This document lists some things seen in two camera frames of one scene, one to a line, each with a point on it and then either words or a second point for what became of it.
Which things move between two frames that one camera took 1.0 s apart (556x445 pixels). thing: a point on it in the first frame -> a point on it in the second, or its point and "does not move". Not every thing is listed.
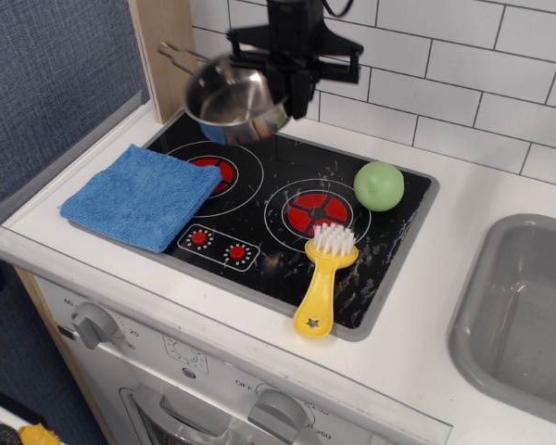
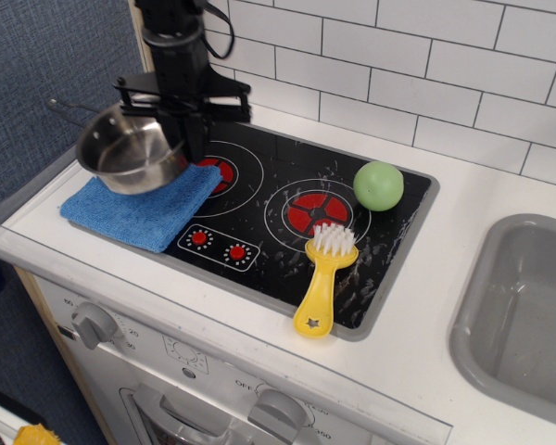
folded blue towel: (145, 199) does not move
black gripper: (296, 49) -> (186, 94)
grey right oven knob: (278, 413) does not move
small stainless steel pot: (230, 100) -> (129, 153)
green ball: (379, 185) does not move
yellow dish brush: (331, 246) does not move
